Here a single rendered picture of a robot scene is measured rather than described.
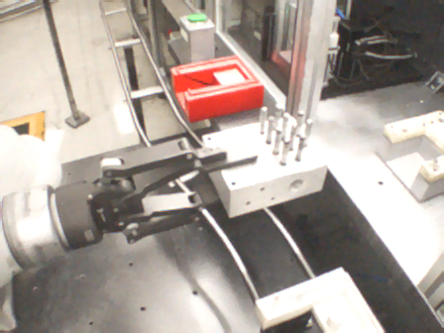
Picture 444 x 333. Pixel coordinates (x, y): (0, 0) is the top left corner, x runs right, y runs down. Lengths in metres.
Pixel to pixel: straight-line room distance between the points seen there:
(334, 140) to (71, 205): 0.49
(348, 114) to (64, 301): 0.69
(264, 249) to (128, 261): 0.29
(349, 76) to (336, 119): 0.13
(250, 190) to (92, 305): 0.47
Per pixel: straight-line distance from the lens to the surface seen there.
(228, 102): 0.74
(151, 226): 0.48
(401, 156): 0.73
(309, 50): 0.66
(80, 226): 0.42
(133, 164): 0.40
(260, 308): 0.53
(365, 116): 0.81
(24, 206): 0.43
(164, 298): 0.77
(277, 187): 0.44
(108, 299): 0.79
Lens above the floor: 1.36
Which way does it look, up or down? 46 degrees down
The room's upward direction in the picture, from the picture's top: straight up
